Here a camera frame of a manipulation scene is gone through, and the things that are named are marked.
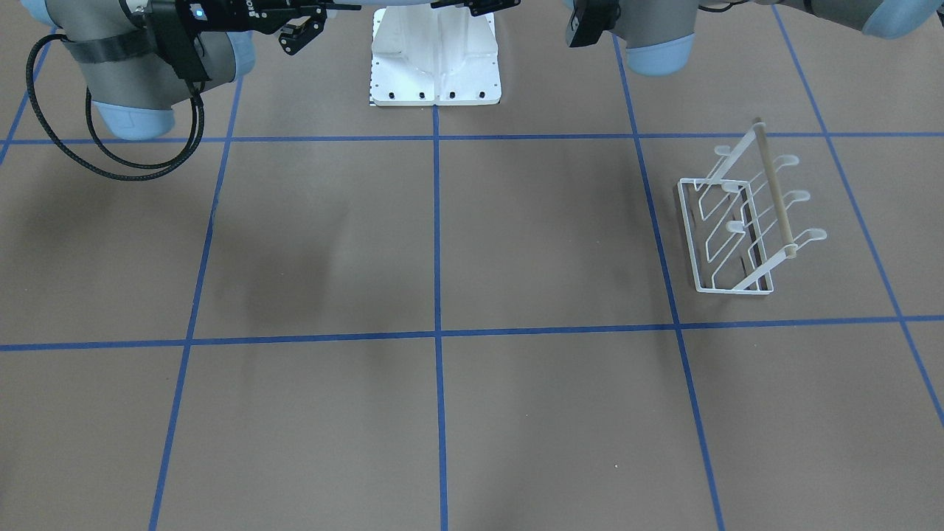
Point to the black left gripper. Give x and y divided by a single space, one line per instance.
483 6

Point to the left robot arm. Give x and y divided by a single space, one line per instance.
659 36

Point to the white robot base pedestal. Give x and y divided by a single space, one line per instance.
423 56

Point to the white wire cup holder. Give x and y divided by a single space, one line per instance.
736 219

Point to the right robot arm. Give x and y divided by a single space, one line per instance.
140 58

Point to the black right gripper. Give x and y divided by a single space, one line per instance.
230 12

